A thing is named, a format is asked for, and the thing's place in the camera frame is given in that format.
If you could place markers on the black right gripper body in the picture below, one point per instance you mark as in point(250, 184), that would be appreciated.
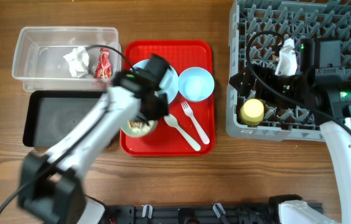
point(292, 85)

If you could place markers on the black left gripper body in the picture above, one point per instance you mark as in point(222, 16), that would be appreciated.
point(159, 106)

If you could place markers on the green bowl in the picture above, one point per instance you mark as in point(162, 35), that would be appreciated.
point(138, 133)

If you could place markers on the yellow cup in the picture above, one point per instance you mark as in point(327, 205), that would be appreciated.
point(252, 112)

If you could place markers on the red snack wrapper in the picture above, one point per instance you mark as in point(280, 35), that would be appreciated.
point(103, 69)

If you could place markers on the white napkin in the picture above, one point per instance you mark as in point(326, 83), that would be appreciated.
point(78, 61)

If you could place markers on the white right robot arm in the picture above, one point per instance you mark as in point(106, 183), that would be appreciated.
point(314, 105)

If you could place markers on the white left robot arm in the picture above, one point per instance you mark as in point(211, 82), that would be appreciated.
point(51, 184)

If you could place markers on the grey dishwasher rack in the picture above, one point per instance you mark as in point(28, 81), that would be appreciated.
point(296, 20)

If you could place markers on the white plastic spoon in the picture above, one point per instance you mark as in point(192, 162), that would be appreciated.
point(173, 122)

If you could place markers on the food scraps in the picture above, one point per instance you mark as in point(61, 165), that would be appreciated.
point(136, 124)

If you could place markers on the light blue plate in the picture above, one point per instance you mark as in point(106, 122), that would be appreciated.
point(169, 83)

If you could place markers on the white plastic fork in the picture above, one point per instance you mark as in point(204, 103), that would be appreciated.
point(189, 112)

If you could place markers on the red serving tray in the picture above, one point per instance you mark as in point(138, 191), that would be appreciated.
point(165, 140)

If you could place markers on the light blue bowl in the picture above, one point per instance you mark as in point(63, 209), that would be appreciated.
point(196, 84)

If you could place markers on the black tray bin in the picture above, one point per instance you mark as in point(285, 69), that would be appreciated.
point(52, 114)

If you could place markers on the clear plastic bin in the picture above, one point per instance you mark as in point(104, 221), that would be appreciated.
point(40, 65)

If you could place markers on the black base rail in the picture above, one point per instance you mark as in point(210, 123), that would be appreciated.
point(245, 213)

